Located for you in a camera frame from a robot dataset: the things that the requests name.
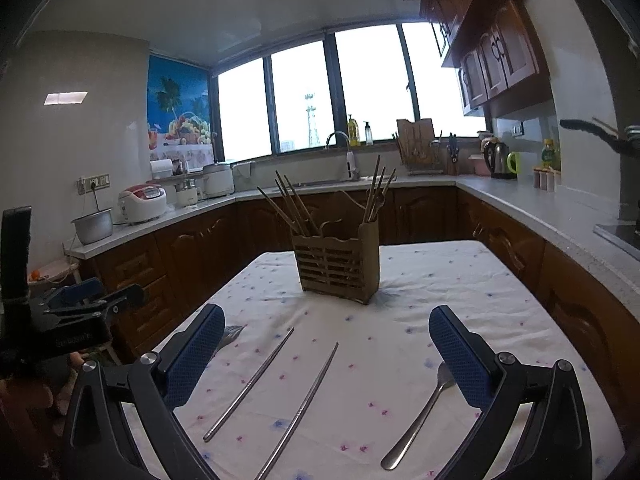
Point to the bunch of wooden chopsticks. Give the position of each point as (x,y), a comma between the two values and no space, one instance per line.
(301,220)

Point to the small white cooking pot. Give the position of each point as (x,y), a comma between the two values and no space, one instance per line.
(189,195)

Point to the green label bottle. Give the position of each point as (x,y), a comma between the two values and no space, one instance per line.
(549,156)

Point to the pink container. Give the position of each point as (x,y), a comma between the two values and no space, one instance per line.
(479,166)

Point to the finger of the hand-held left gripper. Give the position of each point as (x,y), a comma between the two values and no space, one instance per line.
(125,297)
(80,291)

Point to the white floral tablecloth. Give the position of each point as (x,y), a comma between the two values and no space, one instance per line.
(375,335)

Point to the green cup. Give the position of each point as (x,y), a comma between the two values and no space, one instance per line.
(513,162)

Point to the metal chopstick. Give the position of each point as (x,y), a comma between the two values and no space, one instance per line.
(300,405)
(250,385)

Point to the wall outlet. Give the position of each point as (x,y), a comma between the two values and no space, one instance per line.
(517,129)

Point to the steel electric kettle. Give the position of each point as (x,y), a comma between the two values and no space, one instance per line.
(496,160)

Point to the wall outlet strip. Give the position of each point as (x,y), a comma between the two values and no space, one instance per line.
(95,183)

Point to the red and white rice cooker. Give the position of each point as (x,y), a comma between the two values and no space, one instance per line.
(142,205)

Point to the metal fork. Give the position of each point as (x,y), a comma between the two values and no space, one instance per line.
(232,332)

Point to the wooden utensil holder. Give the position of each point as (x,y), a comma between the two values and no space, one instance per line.
(335,270)

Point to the clear soap dispenser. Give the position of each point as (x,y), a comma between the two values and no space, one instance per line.
(369,135)

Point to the black cooktop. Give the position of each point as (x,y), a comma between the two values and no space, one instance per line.
(620,237)

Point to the metal inner pot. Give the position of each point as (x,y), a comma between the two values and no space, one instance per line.
(92,230)

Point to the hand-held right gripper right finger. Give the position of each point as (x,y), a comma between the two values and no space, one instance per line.
(457,355)

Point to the chrome faucet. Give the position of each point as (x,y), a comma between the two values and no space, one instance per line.
(351,162)

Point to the wooden upper cabinets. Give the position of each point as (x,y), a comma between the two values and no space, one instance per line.
(500,55)

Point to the paper towel roll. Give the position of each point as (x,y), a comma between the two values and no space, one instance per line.
(161,169)

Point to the row of spice jars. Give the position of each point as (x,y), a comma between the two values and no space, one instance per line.
(544,180)

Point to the yellow detergent bottle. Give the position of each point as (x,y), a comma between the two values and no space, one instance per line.
(353,132)

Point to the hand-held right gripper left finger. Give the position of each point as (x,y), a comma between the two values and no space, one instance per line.
(197,350)

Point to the wooden cutting board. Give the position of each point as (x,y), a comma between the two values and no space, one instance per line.
(415,137)

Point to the grey dish cloth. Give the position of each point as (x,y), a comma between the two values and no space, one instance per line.
(244,169)

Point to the dark framed window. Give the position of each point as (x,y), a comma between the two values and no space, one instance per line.
(370,85)

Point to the person's left hand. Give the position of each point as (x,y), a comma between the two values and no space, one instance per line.
(27,390)

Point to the tropical fruit wall poster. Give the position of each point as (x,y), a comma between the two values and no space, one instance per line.
(177,105)

